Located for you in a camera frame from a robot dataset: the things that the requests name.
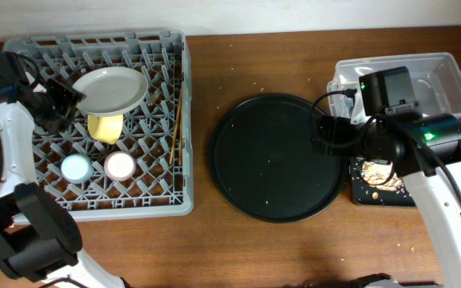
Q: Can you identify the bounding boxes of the yellow bowl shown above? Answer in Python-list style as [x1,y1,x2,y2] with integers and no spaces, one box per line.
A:
[87,114,124,145]

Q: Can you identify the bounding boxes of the grey round plate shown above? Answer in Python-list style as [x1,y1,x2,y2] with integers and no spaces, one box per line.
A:
[73,67,148,117]

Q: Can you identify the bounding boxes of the rice and peanut shell scraps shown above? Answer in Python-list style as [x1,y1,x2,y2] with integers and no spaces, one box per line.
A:
[359,161,403,199]

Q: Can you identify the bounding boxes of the blue plastic cup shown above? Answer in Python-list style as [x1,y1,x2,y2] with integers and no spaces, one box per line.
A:
[60,154,94,184]

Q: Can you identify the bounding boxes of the pink plastic cup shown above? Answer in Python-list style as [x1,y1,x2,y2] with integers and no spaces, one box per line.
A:
[103,151,136,182]

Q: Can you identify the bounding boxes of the wooden chopstick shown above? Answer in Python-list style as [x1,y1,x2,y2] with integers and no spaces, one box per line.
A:
[169,87,183,165]
[178,136,183,166]

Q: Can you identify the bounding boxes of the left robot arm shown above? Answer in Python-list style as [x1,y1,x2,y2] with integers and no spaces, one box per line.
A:
[0,51,129,287]

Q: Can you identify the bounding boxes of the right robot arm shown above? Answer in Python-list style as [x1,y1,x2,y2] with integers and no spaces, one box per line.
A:
[309,66,461,287]

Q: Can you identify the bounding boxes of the grey plastic dishwasher rack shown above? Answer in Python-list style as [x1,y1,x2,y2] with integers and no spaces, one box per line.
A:
[3,30,194,222]

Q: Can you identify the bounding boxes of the clear plastic waste bin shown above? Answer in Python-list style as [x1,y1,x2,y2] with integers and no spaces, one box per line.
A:
[327,52,461,118]

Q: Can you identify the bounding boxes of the black rectangular tray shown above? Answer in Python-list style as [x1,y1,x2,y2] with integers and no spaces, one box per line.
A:
[349,158,415,207]

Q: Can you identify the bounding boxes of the round black serving tray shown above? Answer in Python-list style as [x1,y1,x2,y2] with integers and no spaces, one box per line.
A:
[207,94,347,223]

